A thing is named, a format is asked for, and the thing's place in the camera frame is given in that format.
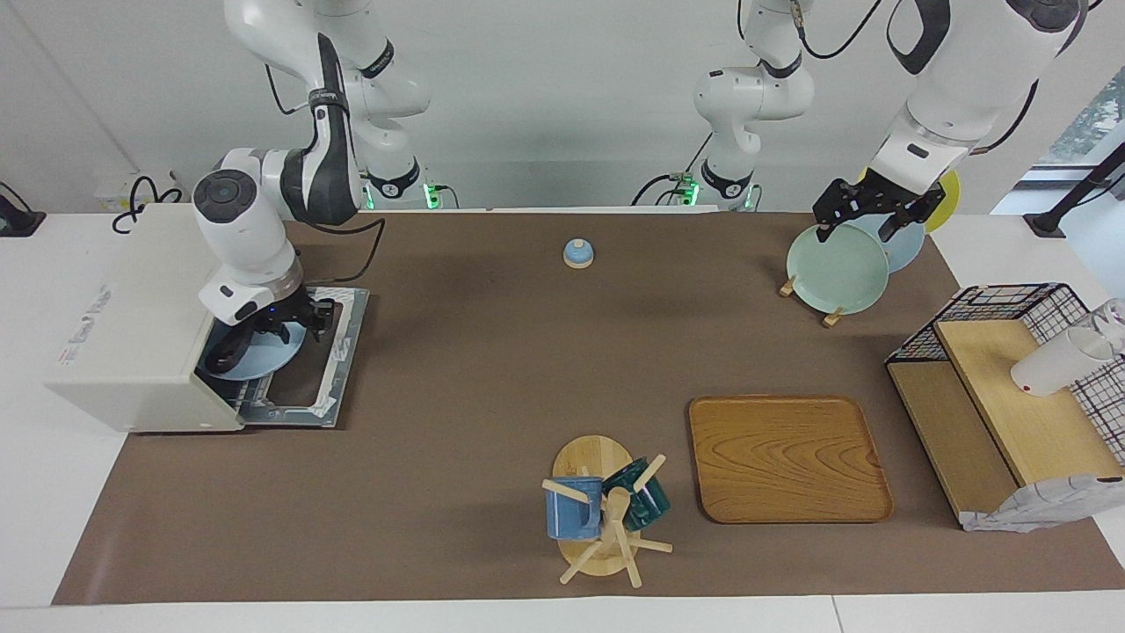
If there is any light blue plate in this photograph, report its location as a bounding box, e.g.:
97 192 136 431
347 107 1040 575
200 321 308 381

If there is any toaster oven glass door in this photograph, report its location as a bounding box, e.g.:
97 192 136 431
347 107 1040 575
236 286 370 429

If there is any white toaster oven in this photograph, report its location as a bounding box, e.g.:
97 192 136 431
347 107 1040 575
44 204 370 433

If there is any blue plate in rack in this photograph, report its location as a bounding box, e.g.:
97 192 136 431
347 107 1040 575
844 211 926 273

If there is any pale green plate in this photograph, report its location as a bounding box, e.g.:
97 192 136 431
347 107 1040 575
786 222 890 316

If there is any yellow plate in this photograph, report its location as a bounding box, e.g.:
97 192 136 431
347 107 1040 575
857 167 962 234

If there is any wooden plate rack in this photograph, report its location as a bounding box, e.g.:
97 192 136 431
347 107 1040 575
779 274 846 328

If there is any black clamp stand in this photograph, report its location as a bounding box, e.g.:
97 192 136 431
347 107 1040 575
1024 141 1125 238

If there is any white cup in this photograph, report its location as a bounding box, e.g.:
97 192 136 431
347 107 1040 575
1010 327 1113 397

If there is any brown table mat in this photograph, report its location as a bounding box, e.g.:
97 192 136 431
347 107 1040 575
51 211 1125 606

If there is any wooden step shelf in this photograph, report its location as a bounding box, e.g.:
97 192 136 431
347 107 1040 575
886 319 1125 528

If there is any wooden serving tray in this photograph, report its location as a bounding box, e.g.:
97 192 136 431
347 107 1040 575
688 396 895 525

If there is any clear drinking glass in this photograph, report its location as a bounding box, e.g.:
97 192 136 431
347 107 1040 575
1085 299 1125 353

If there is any black desk device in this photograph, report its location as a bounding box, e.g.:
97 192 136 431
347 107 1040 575
0 180 47 238

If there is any wooden mug tree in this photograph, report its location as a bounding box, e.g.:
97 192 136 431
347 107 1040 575
542 434 674 588

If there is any blue mug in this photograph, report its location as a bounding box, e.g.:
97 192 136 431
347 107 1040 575
545 477 605 541

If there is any grey checked cloth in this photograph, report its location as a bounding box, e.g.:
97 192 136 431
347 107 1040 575
960 473 1125 534

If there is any dark green mug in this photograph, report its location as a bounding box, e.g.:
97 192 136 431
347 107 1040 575
602 457 671 532

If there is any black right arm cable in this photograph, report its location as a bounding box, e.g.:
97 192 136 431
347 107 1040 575
264 62 388 291

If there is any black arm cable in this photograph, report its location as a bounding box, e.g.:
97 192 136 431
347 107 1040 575
264 62 388 291
791 0 884 61

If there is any black wire basket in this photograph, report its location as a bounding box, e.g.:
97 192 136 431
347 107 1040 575
885 282 1125 467

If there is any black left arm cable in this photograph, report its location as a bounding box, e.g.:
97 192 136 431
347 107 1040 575
791 0 884 61

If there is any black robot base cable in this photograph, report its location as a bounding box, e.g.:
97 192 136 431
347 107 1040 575
631 132 715 207

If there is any black coiled cable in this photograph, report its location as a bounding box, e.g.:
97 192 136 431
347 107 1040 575
112 176 184 234

